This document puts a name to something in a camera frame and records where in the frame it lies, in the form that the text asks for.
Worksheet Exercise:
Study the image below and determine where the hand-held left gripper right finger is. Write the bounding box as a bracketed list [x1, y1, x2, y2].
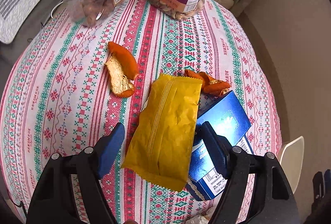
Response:
[200, 122, 300, 224]

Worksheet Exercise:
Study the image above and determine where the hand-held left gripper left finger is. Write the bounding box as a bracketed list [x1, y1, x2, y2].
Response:
[26, 123, 126, 224]

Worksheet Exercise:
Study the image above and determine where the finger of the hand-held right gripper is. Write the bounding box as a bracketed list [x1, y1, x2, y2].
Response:
[312, 170, 331, 204]

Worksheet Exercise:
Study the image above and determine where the blue cardboard box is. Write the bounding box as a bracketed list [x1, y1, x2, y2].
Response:
[187, 90, 252, 202]

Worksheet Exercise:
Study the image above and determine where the yellow snack wrapper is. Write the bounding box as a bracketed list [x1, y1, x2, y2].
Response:
[121, 73, 203, 192]

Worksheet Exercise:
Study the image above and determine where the small orange peel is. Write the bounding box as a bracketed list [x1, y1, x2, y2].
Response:
[184, 69, 230, 97]

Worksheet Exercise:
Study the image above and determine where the large orange peel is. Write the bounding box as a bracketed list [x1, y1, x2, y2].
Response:
[105, 41, 139, 98]

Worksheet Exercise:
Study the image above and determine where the patterned pink green tablecloth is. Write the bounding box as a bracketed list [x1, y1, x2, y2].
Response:
[0, 0, 282, 224]

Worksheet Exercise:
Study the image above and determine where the dark grey sofa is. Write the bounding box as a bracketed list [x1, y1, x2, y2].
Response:
[0, 0, 68, 80]

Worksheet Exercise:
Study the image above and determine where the white plastic bag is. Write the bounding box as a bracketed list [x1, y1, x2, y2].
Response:
[207, 0, 237, 10]

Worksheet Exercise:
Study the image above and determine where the black cable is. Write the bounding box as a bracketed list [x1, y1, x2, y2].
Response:
[10, 199, 28, 215]

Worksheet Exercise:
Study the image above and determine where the white cable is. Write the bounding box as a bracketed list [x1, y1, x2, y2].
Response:
[50, 0, 65, 18]

